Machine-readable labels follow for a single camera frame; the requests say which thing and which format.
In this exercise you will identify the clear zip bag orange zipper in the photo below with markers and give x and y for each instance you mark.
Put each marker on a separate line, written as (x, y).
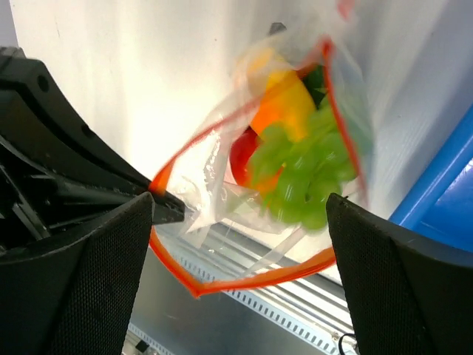
(199, 173)

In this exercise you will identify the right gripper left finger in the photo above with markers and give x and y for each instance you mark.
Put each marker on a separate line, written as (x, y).
(73, 293)

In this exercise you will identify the yellow orange mango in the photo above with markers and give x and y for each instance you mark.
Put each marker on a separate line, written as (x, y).
(285, 99)

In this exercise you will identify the green grape bunch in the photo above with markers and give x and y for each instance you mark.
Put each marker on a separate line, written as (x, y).
(311, 169)

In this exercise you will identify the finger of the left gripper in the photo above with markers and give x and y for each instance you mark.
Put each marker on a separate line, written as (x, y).
(50, 185)
(38, 121)

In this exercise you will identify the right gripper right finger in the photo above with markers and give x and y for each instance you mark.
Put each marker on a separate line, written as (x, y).
(406, 293)

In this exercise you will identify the grey toy fish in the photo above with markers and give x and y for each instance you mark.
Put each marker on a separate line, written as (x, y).
(276, 27)

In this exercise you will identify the red orange mango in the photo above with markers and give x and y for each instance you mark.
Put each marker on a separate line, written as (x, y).
(241, 151)

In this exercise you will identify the green cucumber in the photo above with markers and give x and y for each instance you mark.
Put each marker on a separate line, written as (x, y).
(314, 83)

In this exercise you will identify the aluminium mounting rail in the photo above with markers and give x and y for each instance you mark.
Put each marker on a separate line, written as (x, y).
(289, 270)

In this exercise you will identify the blue plastic bin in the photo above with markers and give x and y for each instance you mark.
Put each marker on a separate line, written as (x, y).
(439, 205)

